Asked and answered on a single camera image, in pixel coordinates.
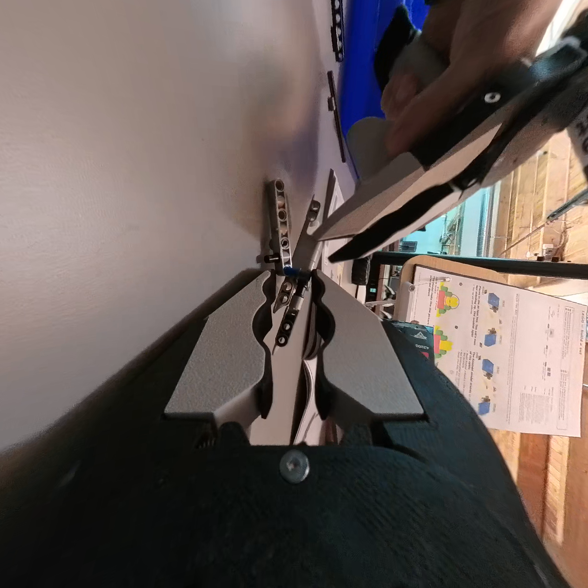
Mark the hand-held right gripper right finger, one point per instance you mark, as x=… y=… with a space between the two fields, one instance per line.
x=367 y=363

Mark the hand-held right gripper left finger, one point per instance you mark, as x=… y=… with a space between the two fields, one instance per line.
x=220 y=363

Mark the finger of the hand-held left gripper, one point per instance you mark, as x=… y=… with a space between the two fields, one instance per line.
x=413 y=183
x=510 y=160

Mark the grey toy brick assembly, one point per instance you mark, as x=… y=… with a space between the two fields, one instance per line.
x=294 y=303

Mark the small grey toy brick beam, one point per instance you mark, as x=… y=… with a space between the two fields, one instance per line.
x=281 y=220

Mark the grey desk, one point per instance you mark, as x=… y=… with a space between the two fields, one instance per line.
x=138 y=138

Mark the person's left hand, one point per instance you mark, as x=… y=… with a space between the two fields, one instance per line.
x=468 y=46

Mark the black cardboard box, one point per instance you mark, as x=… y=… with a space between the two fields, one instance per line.
x=415 y=342

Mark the open instruction booklet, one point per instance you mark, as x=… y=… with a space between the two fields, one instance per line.
x=336 y=195

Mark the black toy tire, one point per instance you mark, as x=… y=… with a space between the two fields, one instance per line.
x=360 y=272

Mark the black metal bar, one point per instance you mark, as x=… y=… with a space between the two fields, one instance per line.
x=482 y=264

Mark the blue plastic bin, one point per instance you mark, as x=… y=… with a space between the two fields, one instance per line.
x=360 y=69

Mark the printed instruction sheet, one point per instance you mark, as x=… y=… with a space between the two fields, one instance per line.
x=519 y=367

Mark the long black toy brick beam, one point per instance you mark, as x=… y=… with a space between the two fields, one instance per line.
x=337 y=27

